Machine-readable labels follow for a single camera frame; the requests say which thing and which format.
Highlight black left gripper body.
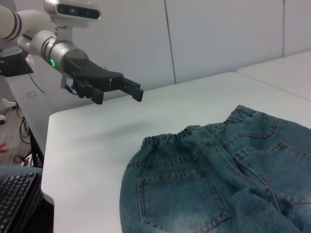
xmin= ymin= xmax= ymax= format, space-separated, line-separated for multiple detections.
xmin=62 ymin=50 xmax=124 ymax=93

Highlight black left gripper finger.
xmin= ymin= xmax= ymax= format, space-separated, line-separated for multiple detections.
xmin=113 ymin=76 xmax=144 ymax=102
xmin=72 ymin=78 xmax=104 ymax=105

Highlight blue denim shorts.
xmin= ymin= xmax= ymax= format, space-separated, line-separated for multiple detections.
xmin=119 ymin=104 xmax=311 ymax=233

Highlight black table leg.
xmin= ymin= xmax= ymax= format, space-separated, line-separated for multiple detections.
xmin=29 ymin=126 xmax=45 ymax=168

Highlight black boxy device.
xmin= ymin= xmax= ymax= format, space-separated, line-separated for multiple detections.
xmin=0 ymin=47 xmax=34 ymax=78

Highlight white chair base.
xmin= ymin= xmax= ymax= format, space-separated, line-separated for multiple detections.
xmin=0 ymin=98 xmax=16 ymax=126

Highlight black computer keyboard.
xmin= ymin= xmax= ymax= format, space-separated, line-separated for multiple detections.
xmin=0 ymin=172 xmax=44 ymax=233

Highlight thin black cable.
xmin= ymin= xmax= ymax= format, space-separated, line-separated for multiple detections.
xmin=28 ymin=72 xmax=46 ymax=94

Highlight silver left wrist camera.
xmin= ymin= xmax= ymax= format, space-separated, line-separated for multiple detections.
xmin=43 ymin=0 xmax=102 ymax=47

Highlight tangled floor cables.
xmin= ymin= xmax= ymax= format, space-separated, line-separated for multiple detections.
xmin=13 ymin=101 xmax=44 ymax=168

